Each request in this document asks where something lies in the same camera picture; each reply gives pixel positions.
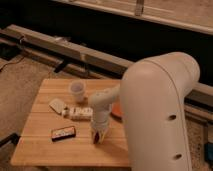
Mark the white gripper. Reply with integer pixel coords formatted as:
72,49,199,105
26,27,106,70
91,109,110,143

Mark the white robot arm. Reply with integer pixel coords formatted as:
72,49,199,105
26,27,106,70
88,52,200,171

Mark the white rectangular box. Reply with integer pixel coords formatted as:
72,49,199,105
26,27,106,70
69,107,93,120

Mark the orange bowl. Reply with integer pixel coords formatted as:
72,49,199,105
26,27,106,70
112,102,122,118

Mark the black rectangular snack bar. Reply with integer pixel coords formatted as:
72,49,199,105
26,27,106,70
51,126,76,142

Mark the white plastic cup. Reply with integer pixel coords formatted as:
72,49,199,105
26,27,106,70
69,80,86,103

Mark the long wooden beam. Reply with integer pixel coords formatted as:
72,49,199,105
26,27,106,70
0,25,213,109

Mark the black cable on carpet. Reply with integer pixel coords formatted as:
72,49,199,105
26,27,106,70
0,54,26,73

